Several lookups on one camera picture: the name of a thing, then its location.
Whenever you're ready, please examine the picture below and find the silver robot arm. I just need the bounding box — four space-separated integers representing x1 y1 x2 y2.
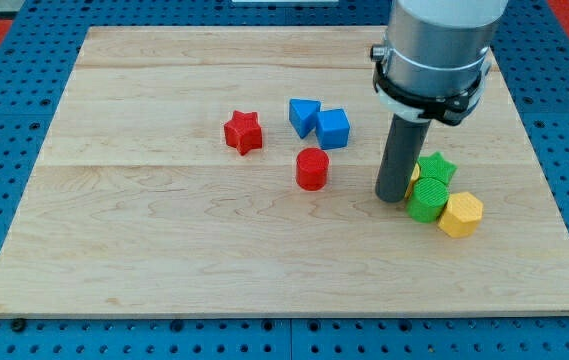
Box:
370 0 508 126

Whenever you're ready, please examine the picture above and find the red star block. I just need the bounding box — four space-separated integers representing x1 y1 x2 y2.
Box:
223 110 263 156

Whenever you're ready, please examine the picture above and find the green star block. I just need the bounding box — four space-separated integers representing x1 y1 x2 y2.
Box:
417 152 458 186

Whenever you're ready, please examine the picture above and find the red cylinder block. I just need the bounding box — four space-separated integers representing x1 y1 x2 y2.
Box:
296 147 330 191

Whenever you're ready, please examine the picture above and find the blue triangle block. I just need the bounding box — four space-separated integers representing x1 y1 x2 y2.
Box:
289 98 321 139

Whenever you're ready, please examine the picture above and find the blue cube block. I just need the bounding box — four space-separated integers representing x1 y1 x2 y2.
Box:
315 109 350 150

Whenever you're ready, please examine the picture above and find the wooden board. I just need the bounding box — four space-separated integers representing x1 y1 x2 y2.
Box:
0 27 569 319

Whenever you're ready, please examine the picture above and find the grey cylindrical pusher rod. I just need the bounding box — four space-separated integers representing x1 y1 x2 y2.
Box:
375 115 430 203

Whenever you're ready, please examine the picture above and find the yellow block behind rod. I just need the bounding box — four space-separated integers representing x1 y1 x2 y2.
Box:
404 163 421 199

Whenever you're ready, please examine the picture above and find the green cylinder block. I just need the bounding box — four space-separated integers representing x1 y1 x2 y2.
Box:
406 178 449 223

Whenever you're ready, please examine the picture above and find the yellow hexagon block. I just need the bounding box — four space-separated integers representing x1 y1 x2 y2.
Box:
438 192 484 238

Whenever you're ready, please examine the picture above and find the blue perforated table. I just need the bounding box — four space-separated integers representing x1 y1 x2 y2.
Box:
0 0 569 359

